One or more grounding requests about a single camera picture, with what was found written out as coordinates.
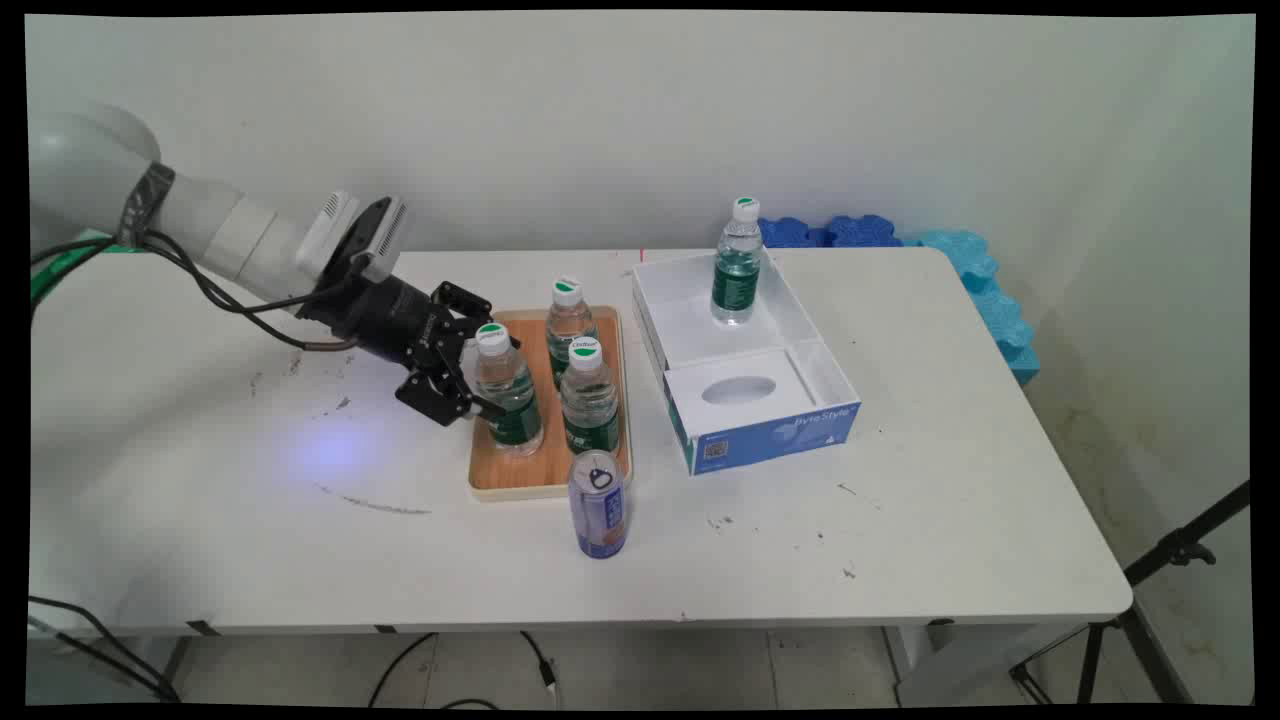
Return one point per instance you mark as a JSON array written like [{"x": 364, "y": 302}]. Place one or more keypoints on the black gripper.
[{"x": 385, "y": 312}]

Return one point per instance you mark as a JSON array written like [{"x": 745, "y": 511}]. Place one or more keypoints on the clear water bottle green label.
[
  {"x": 590, "y": 405},
  {"x": 568, "y": 318},
  {"x": 737, "y": 270},
  {"x": 512, "y": 400}
]

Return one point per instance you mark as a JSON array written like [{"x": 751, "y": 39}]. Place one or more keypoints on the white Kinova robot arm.
[{"x": 200, "y": 215}]

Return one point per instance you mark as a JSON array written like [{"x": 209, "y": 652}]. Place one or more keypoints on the wooden tray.
[{"x": 520, "y": 475}]

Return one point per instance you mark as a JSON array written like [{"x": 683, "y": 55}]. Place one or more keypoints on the purple drink can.
[{"x": 598, "y": 515}]

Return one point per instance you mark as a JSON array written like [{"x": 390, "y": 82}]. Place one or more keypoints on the blue and white cardboard box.
[{"x": 770, "y": 435}]

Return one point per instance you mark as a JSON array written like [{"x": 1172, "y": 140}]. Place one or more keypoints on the dark blue foam block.
[
  {"x": 790, "y": 232},
  {"x": 862, "y": 231}
]

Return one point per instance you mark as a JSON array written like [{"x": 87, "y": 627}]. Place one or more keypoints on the green flat strip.
[{"x": 60, "y": 272}]

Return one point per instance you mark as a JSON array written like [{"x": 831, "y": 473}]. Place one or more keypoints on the light blue foam block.
[
  {"x": 1008, "y": 330},
  {"x": 958, "y": 250}
]

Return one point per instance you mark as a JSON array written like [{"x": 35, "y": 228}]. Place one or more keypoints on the white table leg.
[{"x": 960, "y": 665}]

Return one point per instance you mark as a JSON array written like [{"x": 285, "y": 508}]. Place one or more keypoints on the black tripod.
[{"x": 1175, "y": 548}]

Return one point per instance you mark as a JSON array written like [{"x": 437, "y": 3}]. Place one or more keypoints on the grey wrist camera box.
[{"x": 362, "y": 235}]

